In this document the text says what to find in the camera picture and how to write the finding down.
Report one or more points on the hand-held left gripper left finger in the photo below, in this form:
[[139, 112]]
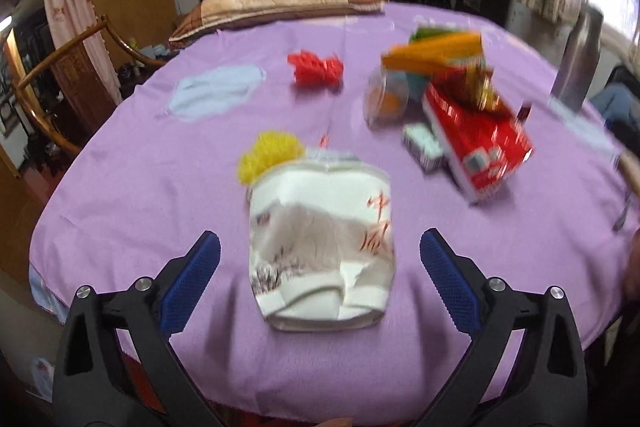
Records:
[[192, 282]]

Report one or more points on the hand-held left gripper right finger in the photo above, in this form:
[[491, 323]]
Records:
[[450, 279]]

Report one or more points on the white printed paper bag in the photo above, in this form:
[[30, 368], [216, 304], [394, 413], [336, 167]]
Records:
[[320, 247]]

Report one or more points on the red foam net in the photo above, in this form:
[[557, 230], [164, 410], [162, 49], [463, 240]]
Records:
[[316, 69]]

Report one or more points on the purple printed bedsheet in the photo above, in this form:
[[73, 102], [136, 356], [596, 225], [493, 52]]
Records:
[[165, 187]]

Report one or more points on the small teal box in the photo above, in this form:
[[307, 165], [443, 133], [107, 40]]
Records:
[[424, 147]]

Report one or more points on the red cardboard box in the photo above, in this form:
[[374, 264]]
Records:
[[475, 142]]

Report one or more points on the yellow foam net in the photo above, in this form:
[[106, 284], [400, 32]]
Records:
[[267, 157]]

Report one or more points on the white plastic bag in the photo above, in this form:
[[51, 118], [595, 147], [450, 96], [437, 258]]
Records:
[[42, 377]]

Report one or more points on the clear round plastic container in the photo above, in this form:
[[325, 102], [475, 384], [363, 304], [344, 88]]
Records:
[[385, 102]]

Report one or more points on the blue face masks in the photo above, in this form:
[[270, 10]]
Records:
[[417, 86]]

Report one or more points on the orange medicine box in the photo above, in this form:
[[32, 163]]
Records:
[[435, 52]]

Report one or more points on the blue clothing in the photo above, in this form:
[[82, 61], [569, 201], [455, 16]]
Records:
[[617, 107]]

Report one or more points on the stainless steel bottle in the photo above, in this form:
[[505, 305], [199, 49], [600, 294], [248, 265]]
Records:
[[577, 57]]

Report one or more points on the wooden armchair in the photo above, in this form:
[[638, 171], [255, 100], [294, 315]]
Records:
[[35, 72]]

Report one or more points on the brown satin pillow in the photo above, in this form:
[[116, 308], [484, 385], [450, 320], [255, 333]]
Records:
[[280, 2]]

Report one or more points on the red floral curtain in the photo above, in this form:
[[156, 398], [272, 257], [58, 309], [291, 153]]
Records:
[[70, 7]]

